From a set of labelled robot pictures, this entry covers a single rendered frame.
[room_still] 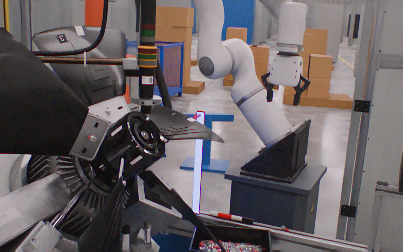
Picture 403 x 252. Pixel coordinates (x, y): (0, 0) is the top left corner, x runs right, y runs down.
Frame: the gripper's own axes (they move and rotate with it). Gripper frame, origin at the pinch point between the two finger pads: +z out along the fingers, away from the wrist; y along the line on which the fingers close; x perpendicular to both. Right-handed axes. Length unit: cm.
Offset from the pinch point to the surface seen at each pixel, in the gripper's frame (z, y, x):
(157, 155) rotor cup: 7, -1, 71
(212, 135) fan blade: 7.6, 3.9, 39.6
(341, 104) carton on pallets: 65, 146, -684
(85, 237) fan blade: 14, -8, 99
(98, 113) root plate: 1, 16, 71
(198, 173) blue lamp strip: 22.9, 14.8, 26.2
